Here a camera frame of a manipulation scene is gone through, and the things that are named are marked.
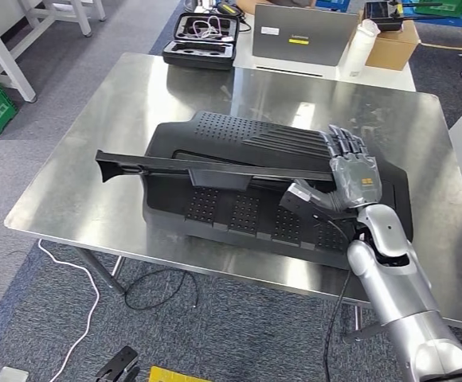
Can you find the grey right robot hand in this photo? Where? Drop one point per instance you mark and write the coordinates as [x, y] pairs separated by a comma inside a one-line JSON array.
[[358, 179]]

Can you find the black plastic license plate bracket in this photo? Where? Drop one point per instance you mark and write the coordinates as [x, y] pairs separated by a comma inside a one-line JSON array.
[[218, 178]]

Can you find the stainless steel workbench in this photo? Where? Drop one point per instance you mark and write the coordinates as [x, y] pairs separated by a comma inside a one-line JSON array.
[[95, 158]]

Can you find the white plastic bottle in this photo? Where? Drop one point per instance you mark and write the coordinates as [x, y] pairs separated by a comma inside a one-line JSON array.
[[358, 53]]

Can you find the brown cardboard box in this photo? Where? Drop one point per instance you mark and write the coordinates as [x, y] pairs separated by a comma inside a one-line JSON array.
[[394, 53]]

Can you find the grey laptop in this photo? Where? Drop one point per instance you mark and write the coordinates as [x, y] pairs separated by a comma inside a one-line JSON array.
[[302, 37]]

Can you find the black screen device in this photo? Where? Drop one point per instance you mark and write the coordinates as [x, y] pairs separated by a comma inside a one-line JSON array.
[[380, 13]]

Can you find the black perforated plastic panel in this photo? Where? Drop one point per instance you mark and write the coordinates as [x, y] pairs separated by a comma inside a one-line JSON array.
[[235, 137]]

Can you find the blue plastic crate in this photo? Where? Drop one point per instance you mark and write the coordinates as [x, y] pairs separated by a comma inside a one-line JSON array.
[[334, 4]]

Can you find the black yellow device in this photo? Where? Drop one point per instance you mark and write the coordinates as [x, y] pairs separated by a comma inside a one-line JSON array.
[[227, 9]]

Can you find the open black equipment case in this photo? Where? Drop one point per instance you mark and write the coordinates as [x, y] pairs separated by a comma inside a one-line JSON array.
[[199, 53]]

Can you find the grey floor socket plate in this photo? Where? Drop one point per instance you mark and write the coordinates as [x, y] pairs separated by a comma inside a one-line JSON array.
[[11, 375]]

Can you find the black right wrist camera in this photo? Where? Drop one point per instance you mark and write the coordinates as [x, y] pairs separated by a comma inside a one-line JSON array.
[[295, 198]]

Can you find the white metal table frame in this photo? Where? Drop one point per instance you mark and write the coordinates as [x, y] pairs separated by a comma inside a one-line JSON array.
[[4, 57]]

